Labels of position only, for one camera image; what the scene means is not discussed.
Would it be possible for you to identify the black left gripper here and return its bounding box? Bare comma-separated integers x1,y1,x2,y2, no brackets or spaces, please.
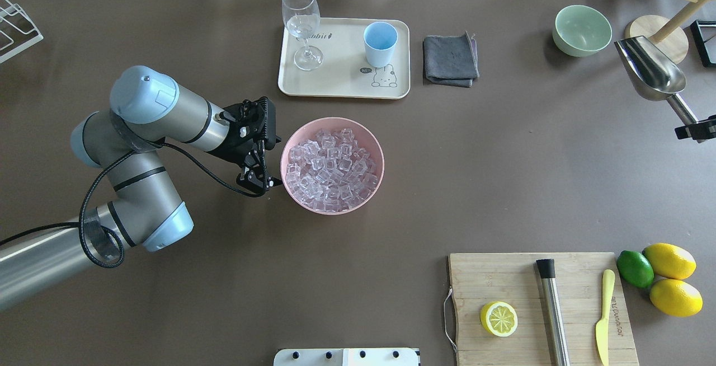
208,96,283,196

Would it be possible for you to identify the pink bowl of ice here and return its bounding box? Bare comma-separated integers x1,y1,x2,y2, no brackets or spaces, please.
281,117,384,215

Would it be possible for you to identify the steel ice scoop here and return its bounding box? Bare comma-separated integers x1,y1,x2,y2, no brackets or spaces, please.
614,35,699,126

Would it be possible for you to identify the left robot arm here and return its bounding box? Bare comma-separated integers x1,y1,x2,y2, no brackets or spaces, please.
1,65,281,309

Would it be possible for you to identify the blue plastic cup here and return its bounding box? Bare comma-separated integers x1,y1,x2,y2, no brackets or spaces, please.
364,21,398,68

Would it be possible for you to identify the white cup rack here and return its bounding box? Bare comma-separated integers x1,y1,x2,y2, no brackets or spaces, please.
1,0,44,63

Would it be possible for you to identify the black glass tray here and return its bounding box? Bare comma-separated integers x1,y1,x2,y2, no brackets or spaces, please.
690,20,715,68

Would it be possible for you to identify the wooden mug tree stand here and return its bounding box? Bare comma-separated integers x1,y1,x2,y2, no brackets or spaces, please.
624,0,713,64

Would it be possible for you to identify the cream serving tray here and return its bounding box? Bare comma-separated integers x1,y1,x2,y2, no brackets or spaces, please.
277,17,410,99

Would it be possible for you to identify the yellow lemon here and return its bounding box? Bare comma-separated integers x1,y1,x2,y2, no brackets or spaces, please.
642,242,696,280
649,279,703,317

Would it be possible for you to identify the green lime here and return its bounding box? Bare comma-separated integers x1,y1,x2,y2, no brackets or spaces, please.
616,250,655,289

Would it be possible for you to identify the green ceramic bowl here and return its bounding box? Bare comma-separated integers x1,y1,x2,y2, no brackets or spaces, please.
552,6,612,57

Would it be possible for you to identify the clear wine glass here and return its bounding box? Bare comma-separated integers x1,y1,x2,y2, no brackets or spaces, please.
281,0,324,71

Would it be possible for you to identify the steel muddler black tip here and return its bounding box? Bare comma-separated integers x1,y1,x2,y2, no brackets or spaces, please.
535,259,571,365

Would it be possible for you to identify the grey folded cloth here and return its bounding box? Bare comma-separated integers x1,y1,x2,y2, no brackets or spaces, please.
423,32,480,88

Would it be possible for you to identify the yellow plastic knife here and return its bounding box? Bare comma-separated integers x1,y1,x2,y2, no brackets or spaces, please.
594,269,615,365

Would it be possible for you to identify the wooden cutting board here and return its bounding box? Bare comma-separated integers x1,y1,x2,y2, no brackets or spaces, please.
449,253,617,365

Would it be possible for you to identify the half lemon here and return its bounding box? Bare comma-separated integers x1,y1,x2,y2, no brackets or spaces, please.
480,301,519,337

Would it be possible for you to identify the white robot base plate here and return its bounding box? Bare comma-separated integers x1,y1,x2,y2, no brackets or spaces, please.
273,348,421,365

